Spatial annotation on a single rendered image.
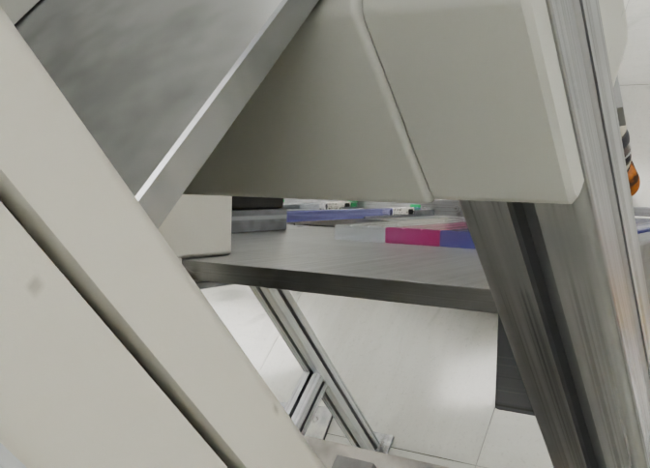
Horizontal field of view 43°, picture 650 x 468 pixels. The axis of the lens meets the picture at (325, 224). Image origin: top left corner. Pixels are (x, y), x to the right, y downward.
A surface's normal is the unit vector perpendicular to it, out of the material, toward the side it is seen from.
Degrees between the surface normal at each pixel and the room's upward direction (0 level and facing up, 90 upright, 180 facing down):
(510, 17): 90
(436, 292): 45
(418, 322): 0
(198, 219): 90
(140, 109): 0
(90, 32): 0
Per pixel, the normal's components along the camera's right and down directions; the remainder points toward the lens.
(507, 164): -0.39, 0.72
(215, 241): 0.85, 0.05
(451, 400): -0.36, -0.69
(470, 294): -0.53, 0.03
